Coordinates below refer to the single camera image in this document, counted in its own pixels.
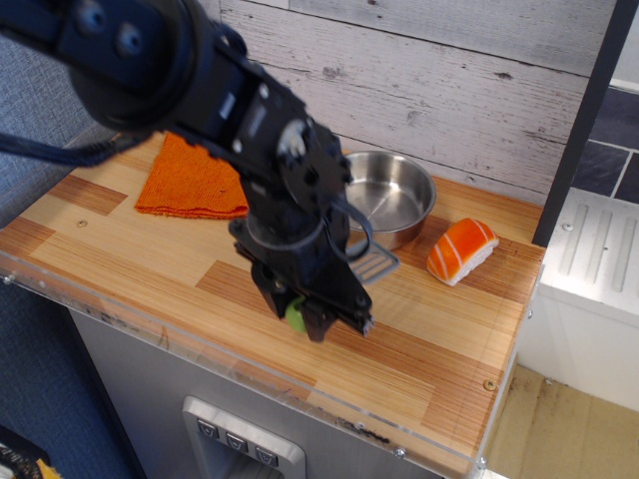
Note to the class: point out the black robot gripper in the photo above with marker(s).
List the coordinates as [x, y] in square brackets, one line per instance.
[297, 253]

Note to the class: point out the green handled grey toy spatula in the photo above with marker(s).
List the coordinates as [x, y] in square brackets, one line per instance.
[377, 263]

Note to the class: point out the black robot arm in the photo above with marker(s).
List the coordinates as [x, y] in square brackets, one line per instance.
[141, 67]

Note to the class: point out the orange cloth napkin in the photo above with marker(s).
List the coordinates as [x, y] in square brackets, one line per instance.
[186, 182]

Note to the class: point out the stainless steel pan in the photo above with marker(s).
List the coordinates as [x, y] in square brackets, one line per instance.
[394, 193]

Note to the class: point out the silver toy fridge dispenser panel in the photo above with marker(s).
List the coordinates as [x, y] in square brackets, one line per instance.
[228, 446]

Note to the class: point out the toy salmon nigiri sushi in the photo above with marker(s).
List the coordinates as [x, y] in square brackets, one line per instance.
[460, 250]

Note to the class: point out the clear acrylic table edge guard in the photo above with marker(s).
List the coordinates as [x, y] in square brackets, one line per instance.
[423, 385]

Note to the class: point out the white toy sink unit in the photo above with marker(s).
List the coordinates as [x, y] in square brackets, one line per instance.
[582, 328]

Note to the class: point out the yellow object bottom left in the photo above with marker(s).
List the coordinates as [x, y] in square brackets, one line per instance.
[46, 471]

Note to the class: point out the dark grey right post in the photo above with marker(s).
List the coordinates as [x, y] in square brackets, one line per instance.
[611, 48]

